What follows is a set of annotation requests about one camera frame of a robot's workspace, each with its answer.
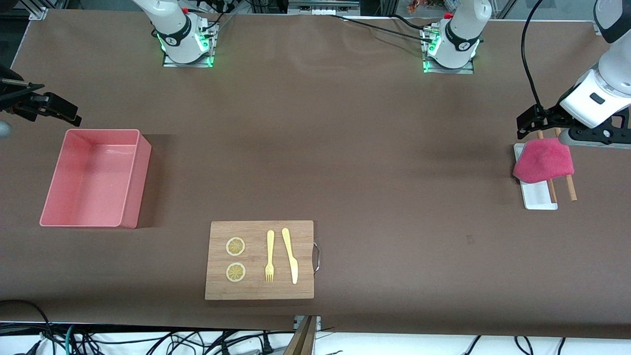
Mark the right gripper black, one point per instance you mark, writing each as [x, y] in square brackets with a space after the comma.
[20, 102]

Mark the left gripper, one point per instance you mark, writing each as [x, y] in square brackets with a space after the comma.
[551, 114]

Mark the pink cloth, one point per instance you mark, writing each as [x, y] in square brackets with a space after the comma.
[542, 160]

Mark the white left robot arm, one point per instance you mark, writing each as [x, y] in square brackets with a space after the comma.
[463, 29]

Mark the pink plastic bin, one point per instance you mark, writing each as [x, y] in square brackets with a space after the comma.
[88, 177]

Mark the white rectangular tray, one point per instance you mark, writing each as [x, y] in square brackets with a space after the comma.
[537, 198]

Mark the colourful toy pile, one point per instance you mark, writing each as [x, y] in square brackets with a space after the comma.
[431, 5]

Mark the lemon slice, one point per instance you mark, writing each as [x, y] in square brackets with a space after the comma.
[235, 246]
[235, 272]

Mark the grey metal box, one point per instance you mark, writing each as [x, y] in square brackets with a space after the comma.
[323, 6]

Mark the yellow plastic fork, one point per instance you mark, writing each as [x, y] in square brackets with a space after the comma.
[270, 246]

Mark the wooden cutting board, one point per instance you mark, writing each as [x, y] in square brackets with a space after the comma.
[256, 291]

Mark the yellow plastic knife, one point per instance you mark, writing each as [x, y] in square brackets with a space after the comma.
[292, 261]

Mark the wooden plank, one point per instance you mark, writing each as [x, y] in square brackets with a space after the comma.
[301, 342]

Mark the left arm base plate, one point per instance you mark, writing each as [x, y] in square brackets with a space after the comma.
[468, 70]

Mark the aluminium frame corner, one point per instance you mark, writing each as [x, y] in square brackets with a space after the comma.
[37, 11]

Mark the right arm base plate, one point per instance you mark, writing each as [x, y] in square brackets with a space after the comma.
[169, 62]

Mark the metal bracket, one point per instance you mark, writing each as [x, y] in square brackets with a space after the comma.
[318, 321]

